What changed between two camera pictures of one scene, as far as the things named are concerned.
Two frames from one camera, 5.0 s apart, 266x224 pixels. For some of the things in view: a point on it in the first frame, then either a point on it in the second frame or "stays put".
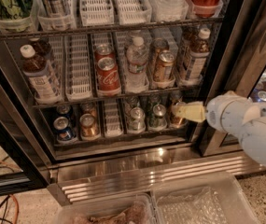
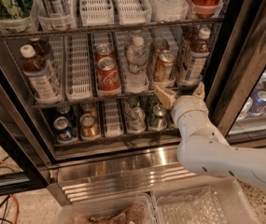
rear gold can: (157, 46) stays put
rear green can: (153, 101) stays put
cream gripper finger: (194, 111) → (166, 96)
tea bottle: (199, 56) stays put
